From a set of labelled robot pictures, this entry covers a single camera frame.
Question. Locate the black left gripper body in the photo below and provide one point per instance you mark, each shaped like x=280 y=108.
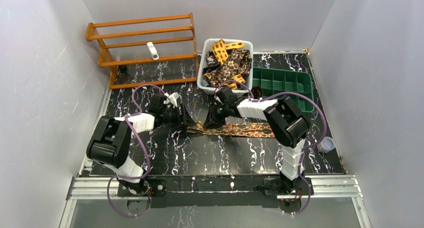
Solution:
x=180 y=114

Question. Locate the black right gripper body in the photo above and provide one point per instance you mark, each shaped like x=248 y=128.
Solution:
x=216 y=111

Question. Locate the cream flamingo paisley tie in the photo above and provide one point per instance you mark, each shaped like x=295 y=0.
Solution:
x=251 y=130

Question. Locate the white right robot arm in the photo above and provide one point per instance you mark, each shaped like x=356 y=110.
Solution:
x=287 y=122

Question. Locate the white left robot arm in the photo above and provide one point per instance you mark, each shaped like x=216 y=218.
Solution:
x=111 y=139

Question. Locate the dark red rolled tie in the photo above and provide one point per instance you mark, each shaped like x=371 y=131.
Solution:
x=257 y=92

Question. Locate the white plastic laundry basket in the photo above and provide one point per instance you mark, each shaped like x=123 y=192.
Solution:
x=201 y=79

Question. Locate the dark blue floral tie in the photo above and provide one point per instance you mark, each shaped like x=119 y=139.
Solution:
x=211 y=65

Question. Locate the black tropical floral tie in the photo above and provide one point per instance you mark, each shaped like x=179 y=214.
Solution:
x=239 y=62

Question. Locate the green compartment tray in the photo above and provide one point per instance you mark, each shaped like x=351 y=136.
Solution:
x=273 y=81

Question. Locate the yellow beetle print tie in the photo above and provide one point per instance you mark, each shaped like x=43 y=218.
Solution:
x=221 y=51

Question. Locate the white clip on rack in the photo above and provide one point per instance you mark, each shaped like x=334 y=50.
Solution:
x=153 y=51

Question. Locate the orange wooden rack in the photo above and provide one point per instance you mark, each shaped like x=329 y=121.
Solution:
x=124 y=43

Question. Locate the clear plastic cup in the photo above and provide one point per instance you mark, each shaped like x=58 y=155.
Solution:
x=326 y=145

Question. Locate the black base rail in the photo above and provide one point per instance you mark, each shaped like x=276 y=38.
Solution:
x=266 y=190

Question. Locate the aluminium frame rail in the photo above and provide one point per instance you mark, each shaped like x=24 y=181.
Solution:
x=325 y=186

